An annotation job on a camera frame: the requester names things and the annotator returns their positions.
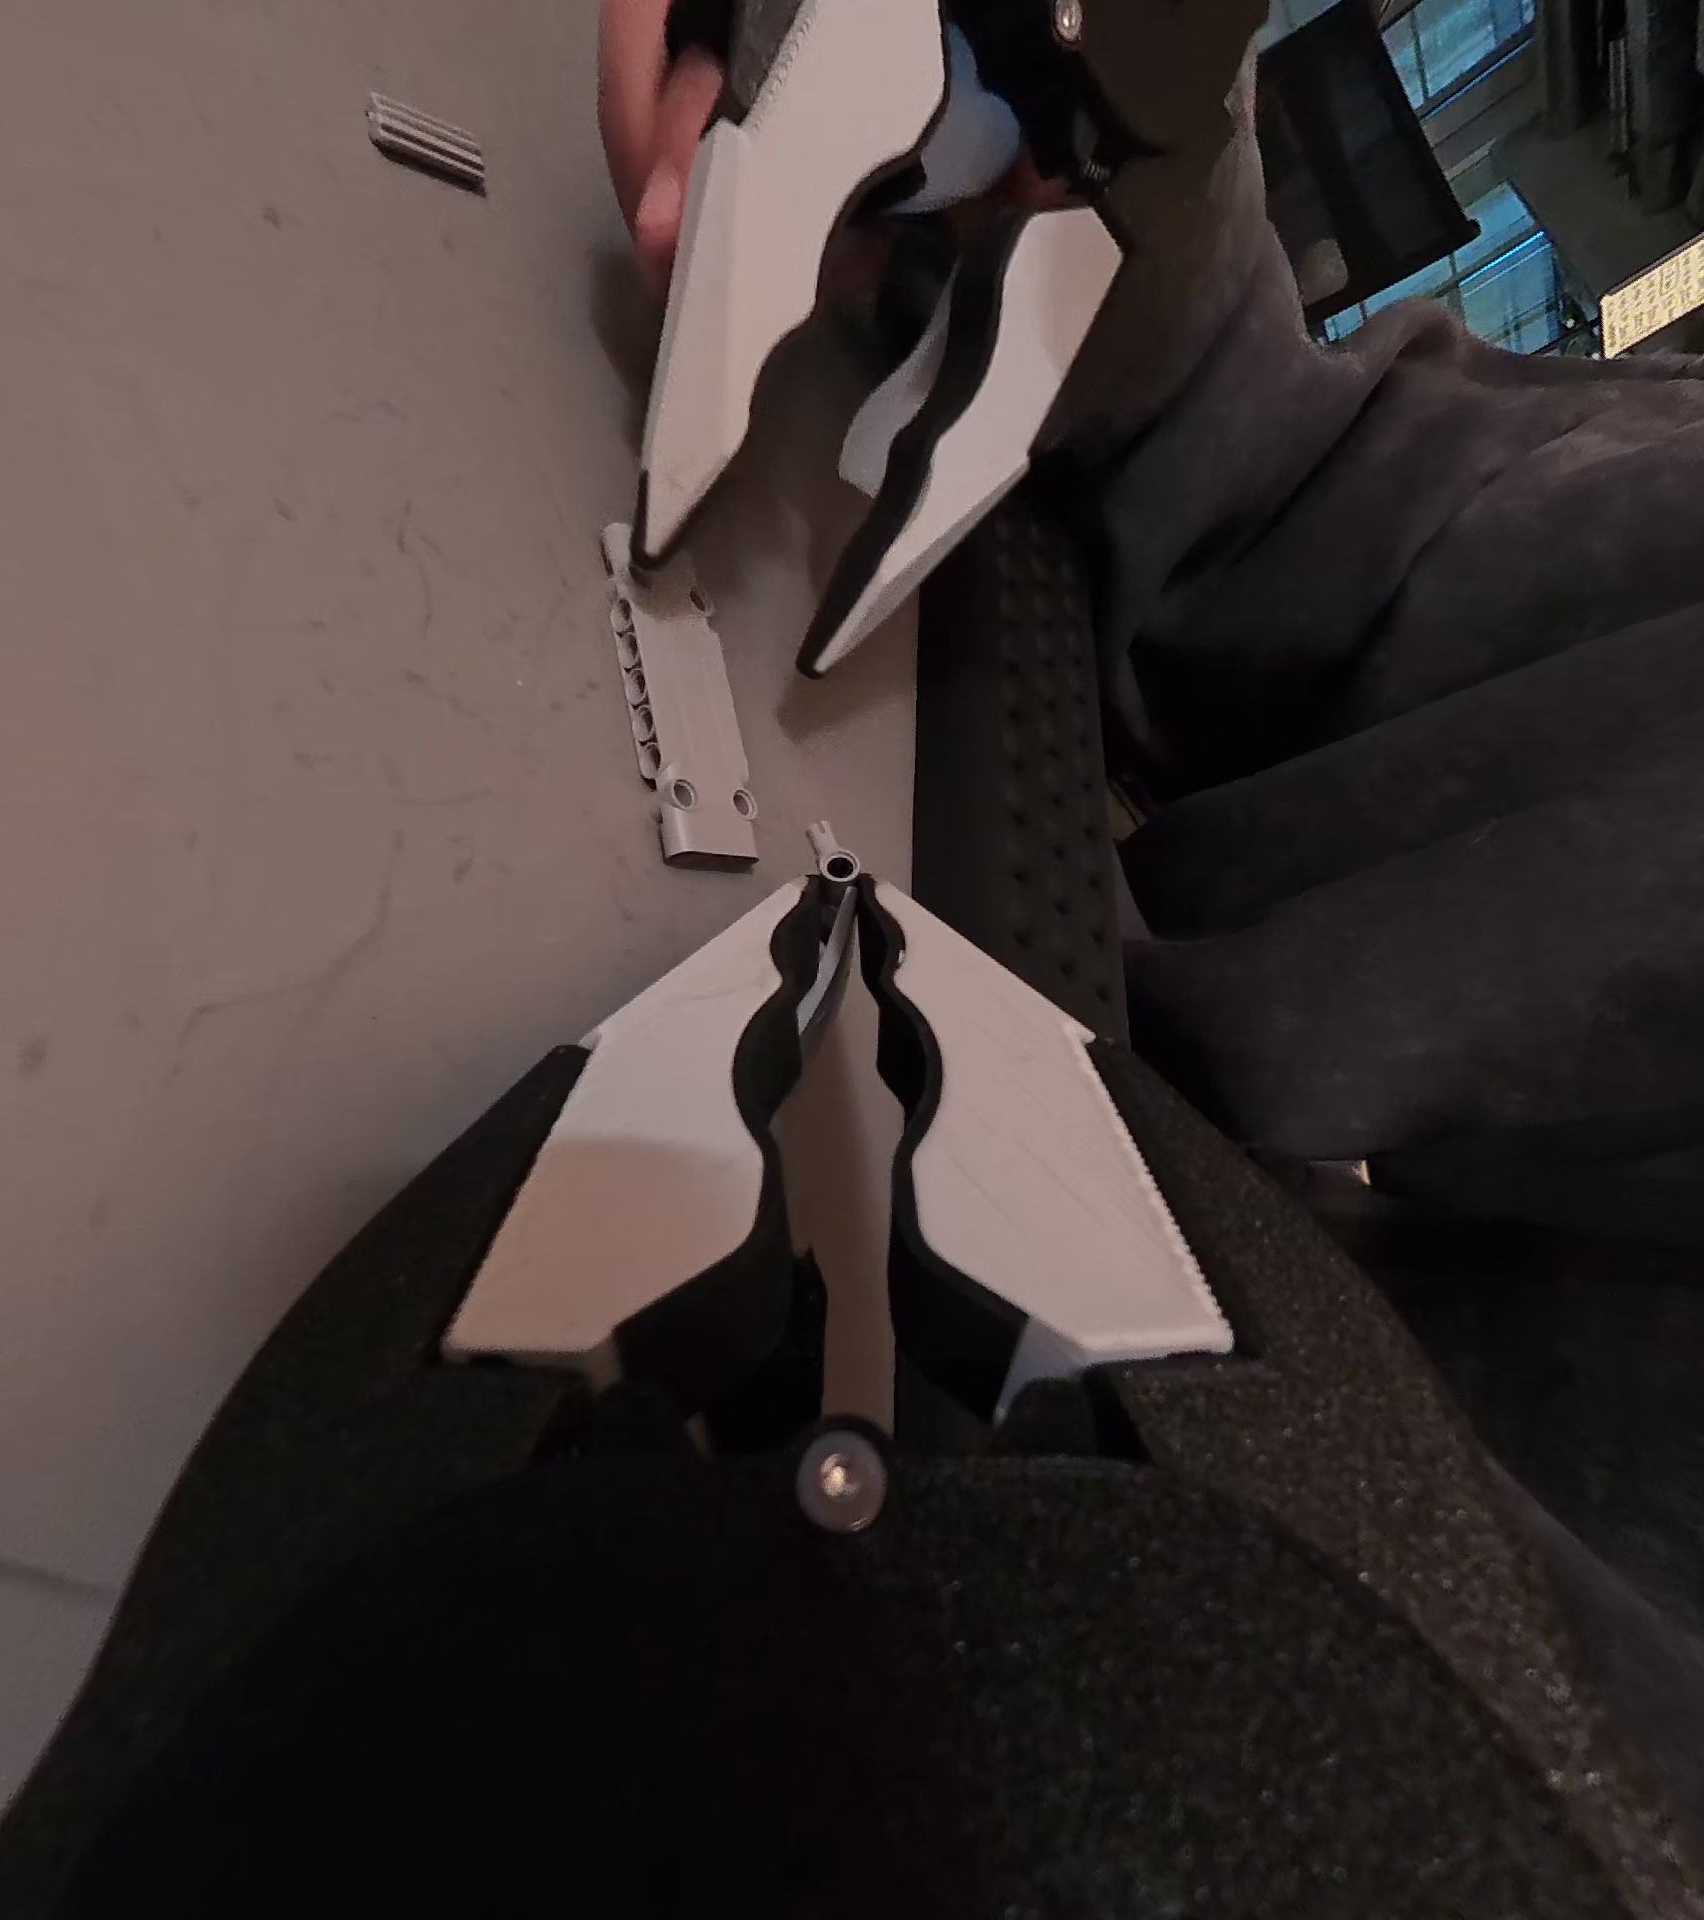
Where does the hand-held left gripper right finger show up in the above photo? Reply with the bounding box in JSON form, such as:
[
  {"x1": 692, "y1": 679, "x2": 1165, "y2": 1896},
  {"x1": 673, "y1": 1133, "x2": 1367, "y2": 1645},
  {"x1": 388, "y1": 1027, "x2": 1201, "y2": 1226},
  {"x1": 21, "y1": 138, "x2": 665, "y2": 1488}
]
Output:
[{"x1": 858, "y1": 876, "x2": 1236, "y2": 1424}]

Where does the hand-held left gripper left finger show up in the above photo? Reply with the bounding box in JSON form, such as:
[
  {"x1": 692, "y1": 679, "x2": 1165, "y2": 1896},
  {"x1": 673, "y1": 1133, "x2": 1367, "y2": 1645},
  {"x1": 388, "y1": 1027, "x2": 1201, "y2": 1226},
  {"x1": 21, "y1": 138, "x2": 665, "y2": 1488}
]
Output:
[{"x1": 438, "y1": 876, "x2": 817, "y2": 1420}]

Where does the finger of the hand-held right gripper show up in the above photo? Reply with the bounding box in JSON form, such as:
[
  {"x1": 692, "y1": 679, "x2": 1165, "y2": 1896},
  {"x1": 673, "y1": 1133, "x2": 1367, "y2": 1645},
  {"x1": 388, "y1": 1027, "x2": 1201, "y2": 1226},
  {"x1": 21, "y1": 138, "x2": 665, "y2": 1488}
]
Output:
[
  {"x1": 637, "y1": 0, "x2": 997, "y2": 570},
  {"x1": 795, "y1": 203, "x2": 1129, "y2": 681}
]

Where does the grey panel with holes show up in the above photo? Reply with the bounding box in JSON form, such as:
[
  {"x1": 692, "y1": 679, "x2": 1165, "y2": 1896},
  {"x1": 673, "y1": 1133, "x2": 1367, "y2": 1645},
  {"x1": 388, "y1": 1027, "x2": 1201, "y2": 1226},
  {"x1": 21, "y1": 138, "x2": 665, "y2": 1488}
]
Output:
[{"x1": 600, "y1": 522, "x2": 769, "y2": 871}]

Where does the person's right forearm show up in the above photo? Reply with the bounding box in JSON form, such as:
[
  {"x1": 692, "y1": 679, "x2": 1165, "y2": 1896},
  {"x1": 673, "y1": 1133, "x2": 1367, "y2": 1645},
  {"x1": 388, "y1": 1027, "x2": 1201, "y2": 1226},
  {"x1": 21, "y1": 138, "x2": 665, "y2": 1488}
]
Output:
[{"x1": 1046, "y1": 90, "x2": 1395, "y2": 679}]

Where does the grey desk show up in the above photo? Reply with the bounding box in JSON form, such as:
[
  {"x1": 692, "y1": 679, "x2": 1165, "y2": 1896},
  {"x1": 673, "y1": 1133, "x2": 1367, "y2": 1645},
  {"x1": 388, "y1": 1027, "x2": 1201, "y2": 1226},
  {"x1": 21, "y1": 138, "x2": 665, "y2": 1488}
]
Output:
[{"x1": 0, "y1": 0, "x2": 930, "y2": 1698}]

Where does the person's right hand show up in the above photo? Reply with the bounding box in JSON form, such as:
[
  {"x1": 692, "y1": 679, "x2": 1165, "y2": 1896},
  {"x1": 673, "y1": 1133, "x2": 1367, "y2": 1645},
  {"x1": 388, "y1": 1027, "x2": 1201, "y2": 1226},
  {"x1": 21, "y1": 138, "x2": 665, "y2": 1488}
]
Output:
[{"x1": 597, "y1": 0, "x2": 726, "y2": 303}]

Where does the black office chair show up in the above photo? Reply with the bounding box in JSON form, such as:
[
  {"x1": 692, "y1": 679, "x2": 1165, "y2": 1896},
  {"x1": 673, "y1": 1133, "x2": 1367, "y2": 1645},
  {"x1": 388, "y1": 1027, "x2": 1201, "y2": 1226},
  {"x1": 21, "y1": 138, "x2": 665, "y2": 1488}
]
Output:
[{"x1": 1257, "y1": 0, "x2": 1477, "y2": 303}]

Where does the dark perforated foam pad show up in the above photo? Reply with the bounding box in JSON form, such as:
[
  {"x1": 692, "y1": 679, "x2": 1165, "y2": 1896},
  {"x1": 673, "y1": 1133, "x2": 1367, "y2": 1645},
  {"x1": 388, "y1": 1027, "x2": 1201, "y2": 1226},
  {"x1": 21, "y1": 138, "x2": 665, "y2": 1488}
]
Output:
[{"x1": 914, "y1": 495, "x2": 1133, "y2": 1053}]

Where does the white wall sign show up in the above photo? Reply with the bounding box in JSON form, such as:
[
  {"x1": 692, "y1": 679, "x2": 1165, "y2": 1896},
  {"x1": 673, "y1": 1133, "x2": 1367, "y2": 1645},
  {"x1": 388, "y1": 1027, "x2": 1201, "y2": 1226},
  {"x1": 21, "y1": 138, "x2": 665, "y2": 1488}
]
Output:
[{"x1": 1598, "y1": 215, "x2": 1704, "y2": 361}]

